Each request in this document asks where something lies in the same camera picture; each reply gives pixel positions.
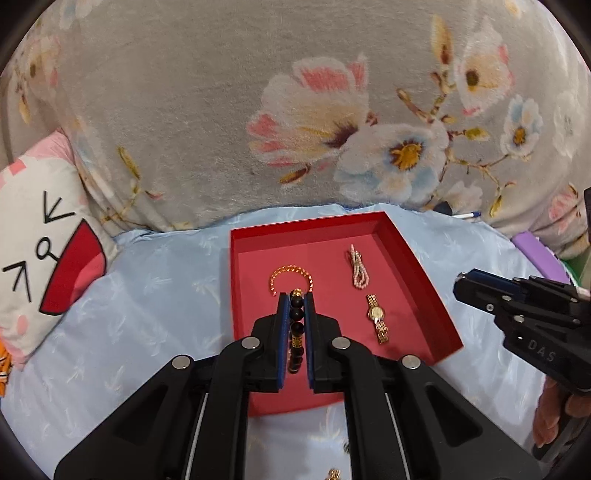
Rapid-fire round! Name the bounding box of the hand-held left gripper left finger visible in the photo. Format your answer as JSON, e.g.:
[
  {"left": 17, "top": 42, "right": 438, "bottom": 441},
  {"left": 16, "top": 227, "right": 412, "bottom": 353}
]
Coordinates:
[{"left": 54, "top": 292, "right": 290, "bottom": 480}]

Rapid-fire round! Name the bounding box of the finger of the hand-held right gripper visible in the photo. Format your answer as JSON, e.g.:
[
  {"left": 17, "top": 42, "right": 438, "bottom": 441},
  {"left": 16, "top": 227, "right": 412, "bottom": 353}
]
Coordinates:
[
  {"left": 467, "top": 270, "right": 578, "bottom": 302},
  {"left": 452, "top": 271, "right": 514, "bottom": 317}
]

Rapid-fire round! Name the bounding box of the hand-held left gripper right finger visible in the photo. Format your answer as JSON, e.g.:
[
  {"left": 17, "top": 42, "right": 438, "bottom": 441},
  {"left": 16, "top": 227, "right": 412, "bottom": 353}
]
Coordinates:
[{"left": 305, "top": 292, "right": 542, "bottom": 480}]

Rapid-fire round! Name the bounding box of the black bead bracelet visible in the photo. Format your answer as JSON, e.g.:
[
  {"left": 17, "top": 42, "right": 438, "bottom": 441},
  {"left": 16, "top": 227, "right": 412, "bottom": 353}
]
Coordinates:
[{"left": 288, "top": 288, "right": 307, "bottom": 375}]

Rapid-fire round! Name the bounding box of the gold wristwatch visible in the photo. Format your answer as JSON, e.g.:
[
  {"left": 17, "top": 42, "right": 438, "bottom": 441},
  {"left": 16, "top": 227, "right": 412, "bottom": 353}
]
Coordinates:
[{"left": 366, "top": 294, "right": 390, "bottom": 345}]

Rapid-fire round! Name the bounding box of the gold braided cuff bangle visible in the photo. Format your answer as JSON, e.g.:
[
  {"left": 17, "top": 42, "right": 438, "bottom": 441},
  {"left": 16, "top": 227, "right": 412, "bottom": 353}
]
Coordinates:
[{"left": 269, "top": 265, "right": 314, "bottom": 297}]

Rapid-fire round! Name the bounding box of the red cardboard box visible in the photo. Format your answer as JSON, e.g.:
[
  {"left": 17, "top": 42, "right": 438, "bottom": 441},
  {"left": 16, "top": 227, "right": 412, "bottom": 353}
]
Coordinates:
[{"left": 229, "top": 211, "right": 464, "bottom": 419}]

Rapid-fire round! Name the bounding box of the pearl bracelet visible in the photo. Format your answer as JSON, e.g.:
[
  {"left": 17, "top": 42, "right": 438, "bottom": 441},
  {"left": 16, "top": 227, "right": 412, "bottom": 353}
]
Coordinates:
[{"left": 346, "top": 244, "right": 370, "bottom": 291}]

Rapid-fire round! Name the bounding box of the person's right hand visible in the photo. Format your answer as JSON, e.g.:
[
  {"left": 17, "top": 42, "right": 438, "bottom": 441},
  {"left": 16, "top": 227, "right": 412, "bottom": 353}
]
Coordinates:
[{"left": 531, "top": 379, "right": 591, "bottom": 448}]

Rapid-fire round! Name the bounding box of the purple plastic object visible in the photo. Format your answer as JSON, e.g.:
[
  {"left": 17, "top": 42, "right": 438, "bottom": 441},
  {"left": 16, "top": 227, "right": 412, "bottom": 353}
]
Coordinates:
[{"left": 511, "top": 230, "right": 562, "bottom": 278}]

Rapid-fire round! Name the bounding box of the light blue palm print bedsheet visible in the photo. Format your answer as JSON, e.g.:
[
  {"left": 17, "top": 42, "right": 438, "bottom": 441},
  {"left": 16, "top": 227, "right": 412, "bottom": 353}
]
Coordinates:
[{"left": 0, "top": 202, "right": 570, "bottom": 480}]

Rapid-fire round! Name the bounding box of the grey floral blanket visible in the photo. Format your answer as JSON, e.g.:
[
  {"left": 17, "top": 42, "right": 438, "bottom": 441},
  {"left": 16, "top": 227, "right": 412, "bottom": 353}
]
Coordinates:
[{"left": 0, "top": 0, "right": 591, "bottom": 260}]

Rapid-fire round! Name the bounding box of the white cat face pillow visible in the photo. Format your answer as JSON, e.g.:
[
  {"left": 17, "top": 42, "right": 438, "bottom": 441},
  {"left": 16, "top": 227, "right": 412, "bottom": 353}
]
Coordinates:
[{"left": 0, "top": 129, "right": 119, "bottom": 371}]

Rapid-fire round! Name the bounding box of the colourful cartoon print cloth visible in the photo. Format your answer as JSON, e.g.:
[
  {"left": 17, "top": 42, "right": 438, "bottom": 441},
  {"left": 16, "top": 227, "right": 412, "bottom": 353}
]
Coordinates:
[{"left": 0, "top": 340, "right": 11, "bottom": 398}]

